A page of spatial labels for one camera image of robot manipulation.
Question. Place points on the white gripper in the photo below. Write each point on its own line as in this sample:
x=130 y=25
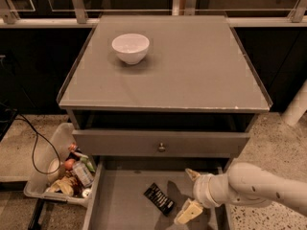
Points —
x=200 y=188

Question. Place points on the black rxbar chocolate wrapper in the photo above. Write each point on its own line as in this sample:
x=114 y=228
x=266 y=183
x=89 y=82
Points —
x=162 y=202

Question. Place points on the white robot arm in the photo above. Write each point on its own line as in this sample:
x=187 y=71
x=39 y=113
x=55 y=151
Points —
x=243 y=184

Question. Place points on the brass drawer knob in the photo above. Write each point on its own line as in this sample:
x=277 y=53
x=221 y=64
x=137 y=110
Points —
x=161 y=148

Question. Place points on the open grey middle drawer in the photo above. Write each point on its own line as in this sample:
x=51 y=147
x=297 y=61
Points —
x=118 y=202

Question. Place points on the grey upper drawer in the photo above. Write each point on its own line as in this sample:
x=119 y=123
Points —
x=145 y=142

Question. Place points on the grey drawer cabinet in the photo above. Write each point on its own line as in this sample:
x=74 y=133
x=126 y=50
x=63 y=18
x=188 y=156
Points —
x=194 y=77

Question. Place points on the green packaged snack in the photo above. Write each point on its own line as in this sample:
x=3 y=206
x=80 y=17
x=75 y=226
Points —
x=76 y=153

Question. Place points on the small plastic bottle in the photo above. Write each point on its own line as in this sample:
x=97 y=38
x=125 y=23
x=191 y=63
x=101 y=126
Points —
x=83 y=173

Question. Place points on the orange round fruit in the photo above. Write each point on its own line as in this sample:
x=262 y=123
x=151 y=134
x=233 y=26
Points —
x=68 y=164

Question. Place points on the crumpled yellow snack bag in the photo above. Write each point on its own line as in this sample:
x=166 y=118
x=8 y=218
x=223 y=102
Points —
x=67 y=185

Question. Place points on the clear plastic bin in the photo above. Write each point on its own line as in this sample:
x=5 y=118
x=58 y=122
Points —
x=57 y=147

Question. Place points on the white cup in bin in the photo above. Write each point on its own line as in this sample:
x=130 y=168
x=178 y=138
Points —
x=53 y=170

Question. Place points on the white ceramic bowl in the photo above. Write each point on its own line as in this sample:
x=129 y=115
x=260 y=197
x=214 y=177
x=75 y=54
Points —
x=130 y=48

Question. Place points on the metal window railing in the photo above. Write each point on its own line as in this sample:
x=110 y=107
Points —
x=85 y=13

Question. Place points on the white pipe post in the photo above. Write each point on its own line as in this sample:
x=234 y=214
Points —
x=297 y=107

